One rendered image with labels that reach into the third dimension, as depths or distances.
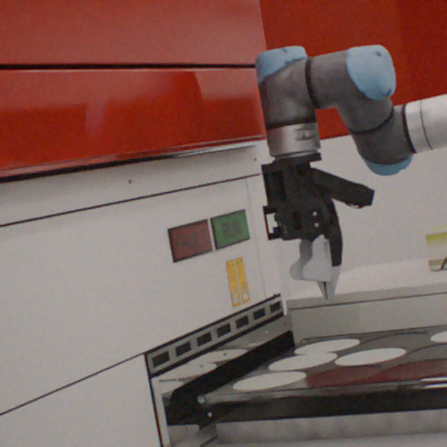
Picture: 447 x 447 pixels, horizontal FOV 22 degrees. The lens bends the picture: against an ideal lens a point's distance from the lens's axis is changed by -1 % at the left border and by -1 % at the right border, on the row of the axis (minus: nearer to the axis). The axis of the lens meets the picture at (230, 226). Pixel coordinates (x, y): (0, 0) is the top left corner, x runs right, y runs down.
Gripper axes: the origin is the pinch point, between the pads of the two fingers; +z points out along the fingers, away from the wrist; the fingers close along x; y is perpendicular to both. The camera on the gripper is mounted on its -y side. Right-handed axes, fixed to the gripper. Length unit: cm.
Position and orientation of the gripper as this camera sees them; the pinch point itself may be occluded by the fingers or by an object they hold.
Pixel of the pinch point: (332, 290)
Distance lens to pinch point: 171.4
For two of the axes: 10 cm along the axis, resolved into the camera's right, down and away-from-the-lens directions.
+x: 4.4, -0.3, -9.0
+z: 1.7, 9.8, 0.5
